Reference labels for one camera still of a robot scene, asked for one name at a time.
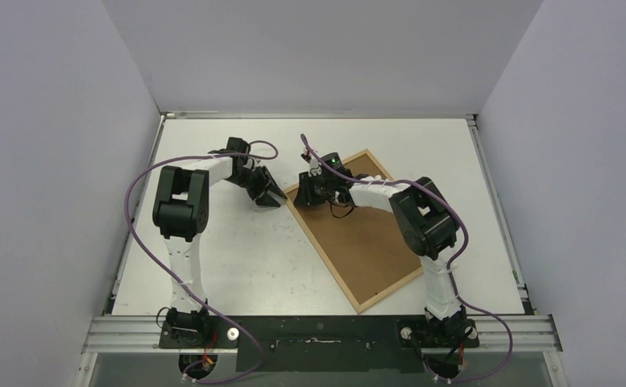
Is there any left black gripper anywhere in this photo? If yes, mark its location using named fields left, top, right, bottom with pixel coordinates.
left=226, top=167, right=286, bottom=207

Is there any light wooden picture frame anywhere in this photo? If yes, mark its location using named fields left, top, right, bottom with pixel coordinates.
left=283, top=148, right=425, bottom=315

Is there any brown cardboard backing board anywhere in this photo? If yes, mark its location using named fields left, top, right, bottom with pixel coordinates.
left=290, top=153, right=421, bottom=308

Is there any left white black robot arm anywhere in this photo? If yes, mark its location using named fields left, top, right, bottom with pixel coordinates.
left=152, top=137, right=285, bottom=347

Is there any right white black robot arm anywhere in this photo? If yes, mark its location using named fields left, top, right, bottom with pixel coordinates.
left=293, top=151, right=479, bottom=348

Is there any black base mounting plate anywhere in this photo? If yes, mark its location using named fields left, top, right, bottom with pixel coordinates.
left=158, top=314, right=479, bottom=374

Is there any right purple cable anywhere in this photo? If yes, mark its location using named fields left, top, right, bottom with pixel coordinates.
left=300, top=133, right=514, bottom=385

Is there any purple cable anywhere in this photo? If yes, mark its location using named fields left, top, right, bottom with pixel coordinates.
left=300, top=133, right=514, bottom=385
left=124, top=139, right=280, bottom=385

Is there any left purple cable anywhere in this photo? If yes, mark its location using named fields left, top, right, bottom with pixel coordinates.
left=124, top=139, right=280, bottom=385

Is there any aluminium front rail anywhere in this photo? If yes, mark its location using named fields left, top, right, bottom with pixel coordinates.
left=83, top=315, right=562, bottom=354

